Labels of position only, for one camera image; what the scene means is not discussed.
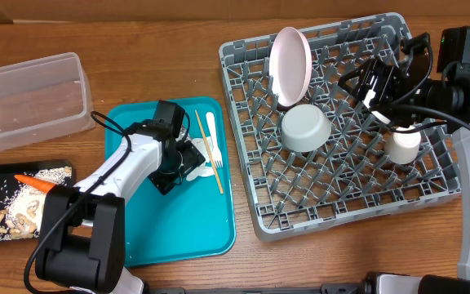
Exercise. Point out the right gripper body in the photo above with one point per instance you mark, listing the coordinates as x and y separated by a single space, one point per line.
394 98

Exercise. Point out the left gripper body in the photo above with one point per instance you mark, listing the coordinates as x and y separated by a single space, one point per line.
185 157

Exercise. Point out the white ceramic bowl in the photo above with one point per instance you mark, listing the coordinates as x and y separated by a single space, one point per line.
368 103

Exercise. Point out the white napkin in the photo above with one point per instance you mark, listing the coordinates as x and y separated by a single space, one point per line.
205 169

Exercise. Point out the white plastic fork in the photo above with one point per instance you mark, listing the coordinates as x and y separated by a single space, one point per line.
217 155

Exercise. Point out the wooden chopstick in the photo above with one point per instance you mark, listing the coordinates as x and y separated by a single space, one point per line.
208 151

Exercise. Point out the white paper cup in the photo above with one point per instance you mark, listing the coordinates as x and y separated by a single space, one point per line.
402 148

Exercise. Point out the grey bowl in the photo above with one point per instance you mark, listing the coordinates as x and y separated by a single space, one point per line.
305 128

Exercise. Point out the white round plate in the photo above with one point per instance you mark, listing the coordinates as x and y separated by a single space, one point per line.
290 66

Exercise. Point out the orange carrot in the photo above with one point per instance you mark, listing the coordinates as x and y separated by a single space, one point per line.
41 185

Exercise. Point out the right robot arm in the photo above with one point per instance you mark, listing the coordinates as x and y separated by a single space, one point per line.
445 97

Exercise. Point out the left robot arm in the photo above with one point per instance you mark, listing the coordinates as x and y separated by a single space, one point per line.
82 243

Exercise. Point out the grey dishwasher rack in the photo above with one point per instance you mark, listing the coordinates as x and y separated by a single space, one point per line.
349 178

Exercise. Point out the teal plastic tray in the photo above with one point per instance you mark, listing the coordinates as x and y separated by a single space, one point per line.
195 219

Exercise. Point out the clear plastic bin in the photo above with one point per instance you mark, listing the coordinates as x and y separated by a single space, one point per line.
43 99

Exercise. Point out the rice and peanut shells pile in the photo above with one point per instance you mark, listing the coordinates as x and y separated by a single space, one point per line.
19 212

